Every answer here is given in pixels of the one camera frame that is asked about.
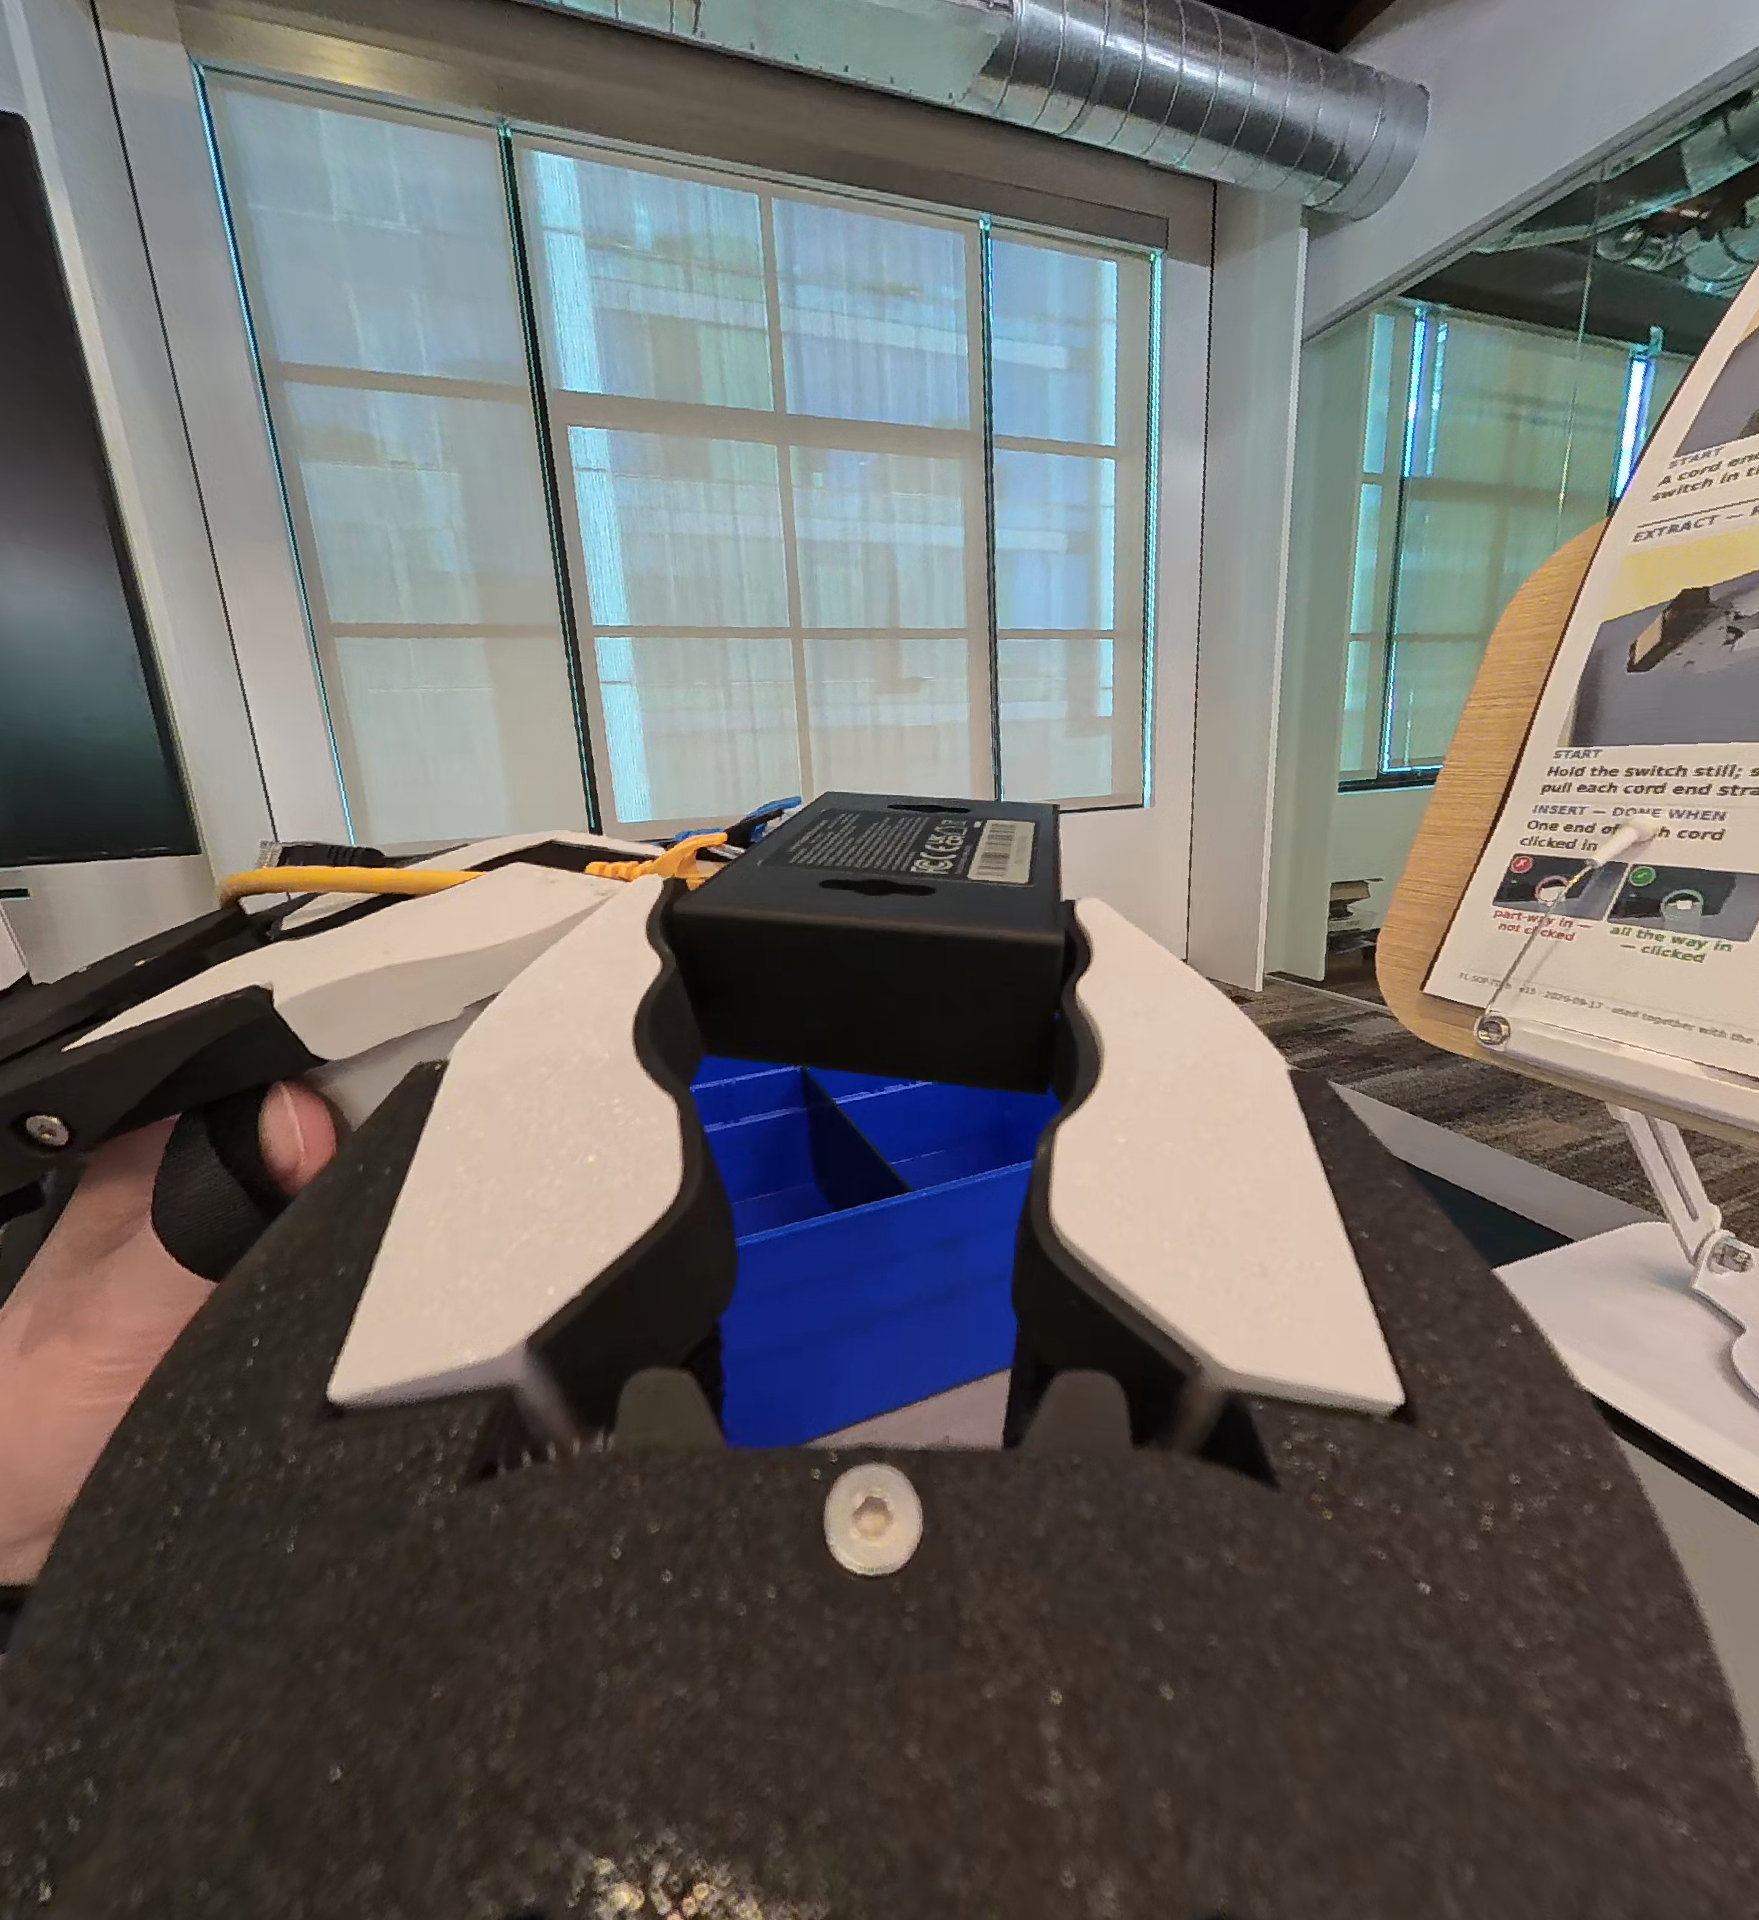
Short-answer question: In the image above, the printed instruction poster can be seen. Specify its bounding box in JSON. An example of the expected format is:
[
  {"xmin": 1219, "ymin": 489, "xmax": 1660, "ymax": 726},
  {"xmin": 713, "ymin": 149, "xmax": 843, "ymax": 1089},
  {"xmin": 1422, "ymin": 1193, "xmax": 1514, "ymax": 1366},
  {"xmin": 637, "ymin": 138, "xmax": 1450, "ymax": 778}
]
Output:
[{"xmin": 1428, "ymin": 135, "xmax": 1759, "ymax": 1098}]

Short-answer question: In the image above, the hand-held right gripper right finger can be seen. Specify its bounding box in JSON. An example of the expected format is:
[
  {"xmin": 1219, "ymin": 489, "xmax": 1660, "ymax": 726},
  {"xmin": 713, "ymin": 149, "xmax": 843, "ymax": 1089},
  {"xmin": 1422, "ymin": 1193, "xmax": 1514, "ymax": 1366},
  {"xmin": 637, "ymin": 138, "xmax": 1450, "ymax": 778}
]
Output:
[{"xmin": 1006, "ymin": 895, "xmax": 1408, "ymax": 1456}]

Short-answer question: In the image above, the black network switch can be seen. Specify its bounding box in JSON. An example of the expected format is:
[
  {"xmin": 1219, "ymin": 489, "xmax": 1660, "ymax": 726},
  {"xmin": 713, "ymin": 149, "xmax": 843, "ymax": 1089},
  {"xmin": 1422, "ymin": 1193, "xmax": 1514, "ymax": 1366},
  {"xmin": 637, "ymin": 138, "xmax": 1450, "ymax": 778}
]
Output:
[{"xmin": 664, "ymin": 792, "xmax": 1091, "ymax": 1098}]

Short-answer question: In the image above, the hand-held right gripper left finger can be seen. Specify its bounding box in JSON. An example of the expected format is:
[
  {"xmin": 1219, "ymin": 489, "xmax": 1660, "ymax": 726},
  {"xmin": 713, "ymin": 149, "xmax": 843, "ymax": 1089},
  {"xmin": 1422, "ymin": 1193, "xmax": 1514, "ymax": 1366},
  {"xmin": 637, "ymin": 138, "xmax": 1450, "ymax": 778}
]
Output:
[{"xmin": 324, "ymin": 877, "xmax": 737, "ymax": 1442}]

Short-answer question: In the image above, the silver ventilation duct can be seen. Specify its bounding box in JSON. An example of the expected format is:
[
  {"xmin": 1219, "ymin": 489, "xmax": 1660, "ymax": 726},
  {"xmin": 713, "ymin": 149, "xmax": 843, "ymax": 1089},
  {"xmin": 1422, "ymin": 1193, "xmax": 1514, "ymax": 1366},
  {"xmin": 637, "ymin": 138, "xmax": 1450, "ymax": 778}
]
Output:
[{"xmin": 534, "ymin": 0, "xmax": 1430, "ymax": 218}]

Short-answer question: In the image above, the white stand base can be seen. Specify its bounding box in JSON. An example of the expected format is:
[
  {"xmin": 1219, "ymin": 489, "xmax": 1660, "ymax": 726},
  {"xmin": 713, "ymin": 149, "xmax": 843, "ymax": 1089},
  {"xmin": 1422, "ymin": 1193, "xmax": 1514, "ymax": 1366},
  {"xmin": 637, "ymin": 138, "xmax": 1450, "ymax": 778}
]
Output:
[{"xmin": 1501, "ymin": 1216, "xmax": 1759, "ymax": 1547}]

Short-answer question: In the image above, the blue plastic bin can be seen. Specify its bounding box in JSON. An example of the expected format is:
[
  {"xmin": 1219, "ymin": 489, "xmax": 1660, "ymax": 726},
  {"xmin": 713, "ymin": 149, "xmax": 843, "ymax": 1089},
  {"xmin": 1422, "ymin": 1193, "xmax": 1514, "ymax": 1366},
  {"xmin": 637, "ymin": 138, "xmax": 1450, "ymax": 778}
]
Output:
[{"xmin": 694, "ymin": 1052, "xmax": 1061, "ymax": 1450}]

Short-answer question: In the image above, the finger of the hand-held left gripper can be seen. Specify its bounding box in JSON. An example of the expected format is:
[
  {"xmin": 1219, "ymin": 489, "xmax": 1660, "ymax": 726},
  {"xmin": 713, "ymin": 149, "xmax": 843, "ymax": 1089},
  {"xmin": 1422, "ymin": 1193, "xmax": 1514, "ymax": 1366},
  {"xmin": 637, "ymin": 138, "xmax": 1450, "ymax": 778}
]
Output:
[
  {"xmin": 70, "ymin": 862, "xmax": 662, "ymax": 1066},
  {"xmin": 280, "ymin": 834, "xmax": 636, "ymax": 889}
]

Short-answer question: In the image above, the yellow ethernet cable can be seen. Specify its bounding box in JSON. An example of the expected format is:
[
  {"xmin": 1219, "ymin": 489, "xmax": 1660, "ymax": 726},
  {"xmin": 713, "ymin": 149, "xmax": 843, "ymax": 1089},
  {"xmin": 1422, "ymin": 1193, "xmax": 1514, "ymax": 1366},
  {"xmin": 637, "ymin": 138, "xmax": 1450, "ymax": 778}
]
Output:
[{"xmin": 214, "ymin": 835, "xmax": 737, "ymax": 902}]

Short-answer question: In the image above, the person's left hand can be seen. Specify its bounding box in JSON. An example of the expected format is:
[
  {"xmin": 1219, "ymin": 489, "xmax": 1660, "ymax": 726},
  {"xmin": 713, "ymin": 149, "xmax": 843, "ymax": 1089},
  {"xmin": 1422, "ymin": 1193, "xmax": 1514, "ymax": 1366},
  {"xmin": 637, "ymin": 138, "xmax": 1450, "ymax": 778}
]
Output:
[{"xmin": 0, "ymin": 1081, "xmax": 347, "ymax": 1748}]

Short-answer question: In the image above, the large dark wall screen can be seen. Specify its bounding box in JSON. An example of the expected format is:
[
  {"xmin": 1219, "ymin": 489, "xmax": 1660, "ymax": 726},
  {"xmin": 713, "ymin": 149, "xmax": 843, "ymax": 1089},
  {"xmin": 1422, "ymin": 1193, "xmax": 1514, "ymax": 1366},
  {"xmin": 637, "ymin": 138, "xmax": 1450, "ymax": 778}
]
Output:
[{"xmin": 0, "ymin": 97, "xmax": 197, "ymax": 872}]

